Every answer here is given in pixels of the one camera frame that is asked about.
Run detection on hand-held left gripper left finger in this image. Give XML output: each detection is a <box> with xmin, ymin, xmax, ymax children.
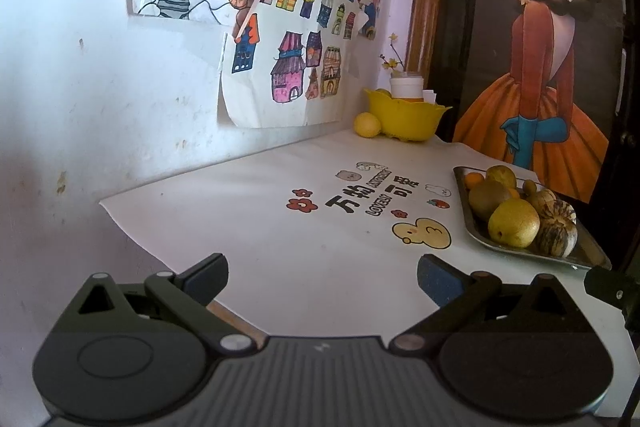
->
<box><xmin>52</xmin><ymin>253</ymin><xmax>257</xmax><ymax>355</ymax></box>

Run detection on large yellow pear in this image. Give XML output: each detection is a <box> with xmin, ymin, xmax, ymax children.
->
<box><xmin>487</xmin><ymin>198</ymin><xmax>541</xmax><ymax>249</ymax></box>

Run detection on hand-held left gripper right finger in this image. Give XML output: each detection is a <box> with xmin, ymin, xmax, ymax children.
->
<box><xmin>389</xmin><ymin>254</ymin><xmax>598</xmax><ymax>355</ymax></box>

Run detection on white plastic jar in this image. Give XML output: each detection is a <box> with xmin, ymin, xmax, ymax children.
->
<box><xmin>389</xmin><ymin>74</ymin><xmax>425</xmax><ymax>100</ymax></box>

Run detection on white printed table mat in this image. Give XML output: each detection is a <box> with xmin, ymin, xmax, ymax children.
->
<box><xmin>99</xmin><ymin>129</ymin><xmax>627</xmax><ymax>340</ymax></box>

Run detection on orange dress woman poster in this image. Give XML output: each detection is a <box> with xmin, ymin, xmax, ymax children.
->
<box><xmin>452</xmin><ymin>0</ymin><xmax>622</xmax><ymax>204</ymax></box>

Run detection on yellow scalloped plastic bowl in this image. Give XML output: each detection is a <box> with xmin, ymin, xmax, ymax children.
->
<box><xmin>363</xmin><ymin>88</ymin><xmax>454</xmax><ymax>143</ymax></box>

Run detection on small yellow pear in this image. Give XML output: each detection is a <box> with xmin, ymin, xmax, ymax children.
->
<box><xmin>485</xmin><ymin>164</ymin><xmax>517</xmax><ymax>189</ymax></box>

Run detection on yellow lemon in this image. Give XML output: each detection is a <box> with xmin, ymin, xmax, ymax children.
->
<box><xmin>353</xmin><ymin>111</ymin><xmax>384</xmax><ymax>139</ymax></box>

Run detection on grey metal tray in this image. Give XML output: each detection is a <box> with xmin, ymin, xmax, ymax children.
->
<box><xmin>452</xmin><ymin>164</ymin><xmax>613</xmax><ymax>271</ymax></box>

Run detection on large brown kiwi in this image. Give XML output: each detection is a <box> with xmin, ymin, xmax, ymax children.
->
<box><xmin>468</xmin><ymin>180</ymin><xmax>511</xmax><ymax>221</ymax></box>

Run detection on coloured houses drawing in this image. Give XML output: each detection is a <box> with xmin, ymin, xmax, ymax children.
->
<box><xmin>217</xmin><ymin>0</ymin><xmax>369</xmax><ymax>128</ymax></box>

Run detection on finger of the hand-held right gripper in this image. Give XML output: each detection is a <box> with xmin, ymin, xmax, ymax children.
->
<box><xmin>583</xmin><ymin>265</ymin><xmax>640</xmax><ymax>309</ymax></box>

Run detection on yellow flower sprig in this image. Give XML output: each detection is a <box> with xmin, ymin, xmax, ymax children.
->
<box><xmin>379</xmin><ymin>33</ymin><xmax>406</xmax><ymax>73</ymax></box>

